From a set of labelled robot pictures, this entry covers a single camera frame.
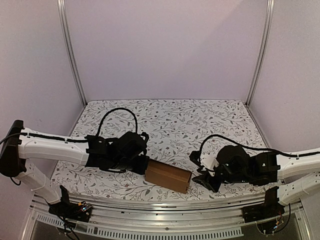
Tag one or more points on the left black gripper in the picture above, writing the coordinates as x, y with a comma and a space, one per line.
141, 168

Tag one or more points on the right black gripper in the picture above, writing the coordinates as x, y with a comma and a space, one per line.
208, 178

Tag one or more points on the brown cardboard box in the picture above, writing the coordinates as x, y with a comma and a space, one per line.
168, 176

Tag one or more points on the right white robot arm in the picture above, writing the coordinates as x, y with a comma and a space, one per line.
273, 165

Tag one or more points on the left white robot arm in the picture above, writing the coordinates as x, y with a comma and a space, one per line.
22, 144

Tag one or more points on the floral patterned table mat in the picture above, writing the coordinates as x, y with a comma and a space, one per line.
175, 127

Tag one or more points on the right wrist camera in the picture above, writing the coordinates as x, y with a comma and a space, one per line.
205, 161

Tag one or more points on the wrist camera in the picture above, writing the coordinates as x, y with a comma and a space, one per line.
146, 138
205, 161

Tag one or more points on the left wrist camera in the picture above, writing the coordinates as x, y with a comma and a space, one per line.
146, 138

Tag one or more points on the aluminium front rail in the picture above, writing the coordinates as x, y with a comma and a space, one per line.
214, 219

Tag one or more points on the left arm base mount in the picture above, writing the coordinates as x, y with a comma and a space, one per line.
80, 211

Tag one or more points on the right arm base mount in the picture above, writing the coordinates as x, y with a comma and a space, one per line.
268, 209

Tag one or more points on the right aluminium frame post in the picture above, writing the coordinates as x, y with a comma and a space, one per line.
262, 51

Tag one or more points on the aluminium frame post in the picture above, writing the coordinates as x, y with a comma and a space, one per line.
262, 51
61, 6

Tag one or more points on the left aluminium frame post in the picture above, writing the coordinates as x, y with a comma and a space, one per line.
61, 6

